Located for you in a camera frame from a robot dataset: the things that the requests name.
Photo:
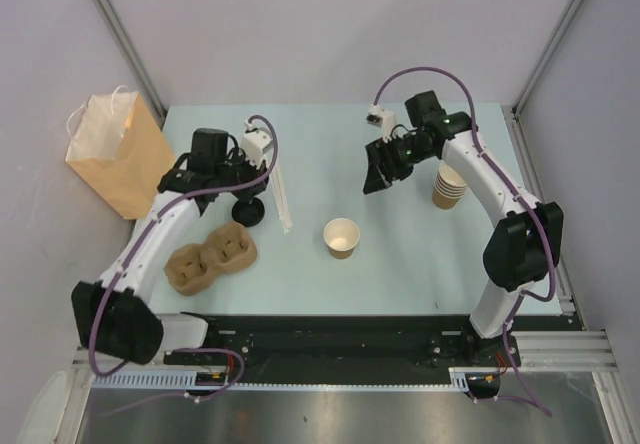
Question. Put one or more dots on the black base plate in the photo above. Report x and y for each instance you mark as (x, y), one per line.
(324, 335)

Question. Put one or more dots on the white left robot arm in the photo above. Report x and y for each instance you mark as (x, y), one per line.
(112, 314)

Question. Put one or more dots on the brown pulp cup carrier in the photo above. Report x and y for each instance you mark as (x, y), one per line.
(227, 250)

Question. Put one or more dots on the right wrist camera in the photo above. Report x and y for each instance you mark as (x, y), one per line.
(385, 120)

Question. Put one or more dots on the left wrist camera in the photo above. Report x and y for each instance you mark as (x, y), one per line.
(255, 143)

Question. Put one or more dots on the white slotted cable duct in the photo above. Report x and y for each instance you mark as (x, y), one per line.
(155, 379)

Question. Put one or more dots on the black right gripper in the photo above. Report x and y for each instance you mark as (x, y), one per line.
(382, 153)

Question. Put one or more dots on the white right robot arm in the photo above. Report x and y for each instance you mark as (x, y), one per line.
(525, 244)

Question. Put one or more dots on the single brown paper cup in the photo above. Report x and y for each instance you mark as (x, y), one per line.
(341, 237)

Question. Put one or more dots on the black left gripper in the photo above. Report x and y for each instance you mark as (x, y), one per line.
(248, 195)

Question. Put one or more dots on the aluminium frame rail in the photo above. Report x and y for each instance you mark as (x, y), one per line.
(565, 351)

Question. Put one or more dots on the paper wrapped straw two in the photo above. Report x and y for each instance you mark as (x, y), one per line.
(284, 194)

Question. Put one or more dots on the black plastic cup lid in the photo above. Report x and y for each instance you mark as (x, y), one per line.
(249, 213)

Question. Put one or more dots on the brown paper bag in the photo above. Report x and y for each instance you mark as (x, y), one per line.
(117, 148)

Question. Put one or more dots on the stack of brown paper cups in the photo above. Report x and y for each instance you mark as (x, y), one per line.
(449, 188)

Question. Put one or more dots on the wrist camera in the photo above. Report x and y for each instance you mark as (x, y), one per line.
(385, 120)
(255, 143)

